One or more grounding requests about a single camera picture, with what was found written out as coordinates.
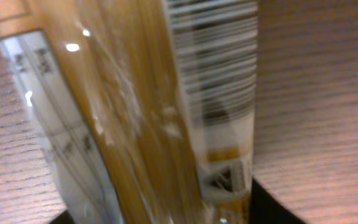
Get spaghetti pack red ends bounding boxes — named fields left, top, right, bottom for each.
left=0, top=0, right=259, bottom=223

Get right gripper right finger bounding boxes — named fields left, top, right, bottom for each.
left=249, top=177, right=306, bottom=224

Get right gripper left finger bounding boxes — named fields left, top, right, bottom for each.
left=48, top=210, right=75, bottom=224

